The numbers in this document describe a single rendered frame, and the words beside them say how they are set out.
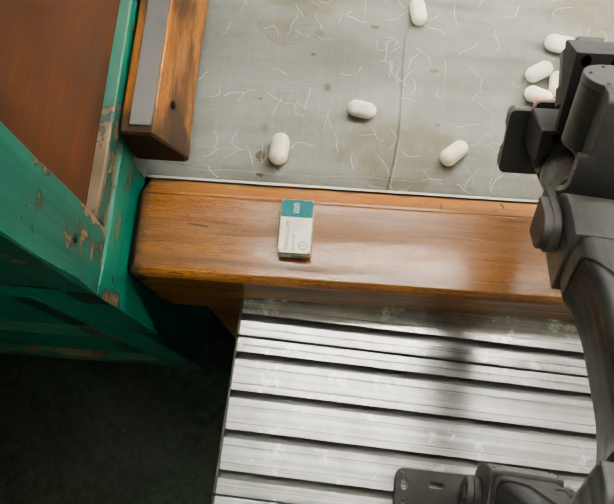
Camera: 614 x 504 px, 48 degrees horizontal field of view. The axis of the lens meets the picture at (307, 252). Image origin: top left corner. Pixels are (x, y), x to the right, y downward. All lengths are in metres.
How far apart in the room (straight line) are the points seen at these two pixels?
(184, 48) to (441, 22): 0.32
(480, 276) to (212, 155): 0.33
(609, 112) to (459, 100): 0.33
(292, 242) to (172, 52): 0.23
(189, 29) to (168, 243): 0.23
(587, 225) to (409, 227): 0.28
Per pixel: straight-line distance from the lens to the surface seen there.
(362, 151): 0.82
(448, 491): 0.82
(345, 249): 0.75
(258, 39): 0.89
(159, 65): 0.74
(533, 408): 0.86
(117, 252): 0.74
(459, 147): 0.81
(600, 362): 0.48
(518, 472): 0.69
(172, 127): 0.74
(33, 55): 0.58
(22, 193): 0.53
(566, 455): 0.87
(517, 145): 0.70
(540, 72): 0.88
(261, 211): 0.77
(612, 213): 0.55
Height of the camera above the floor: 1.49
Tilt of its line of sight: 75 degrees down
